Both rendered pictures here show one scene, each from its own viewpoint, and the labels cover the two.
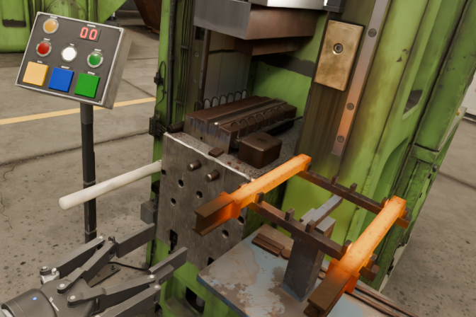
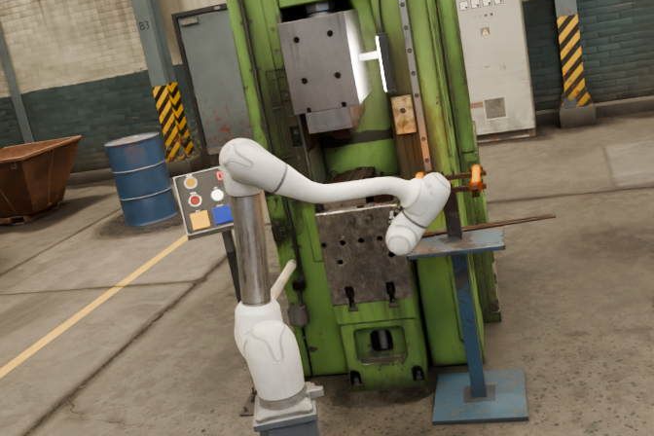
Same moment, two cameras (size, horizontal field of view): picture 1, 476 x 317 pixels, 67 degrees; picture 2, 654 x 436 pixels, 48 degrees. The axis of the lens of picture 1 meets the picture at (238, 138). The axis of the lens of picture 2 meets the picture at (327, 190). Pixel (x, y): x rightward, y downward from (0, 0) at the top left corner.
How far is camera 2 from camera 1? 2.33 m
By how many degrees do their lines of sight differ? 22
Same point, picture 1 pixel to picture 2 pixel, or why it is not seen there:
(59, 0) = not seen: outside the picture
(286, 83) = (355, 155)
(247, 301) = (439, 249)
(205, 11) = (316, 122)
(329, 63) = (401, 121)
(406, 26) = (432, 86)
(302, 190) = not seen: hidden behind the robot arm
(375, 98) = (434, 127)
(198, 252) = (376, 286)
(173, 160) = (330, 229)
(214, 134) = not seen: hidden behind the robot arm
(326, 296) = (475, 188)
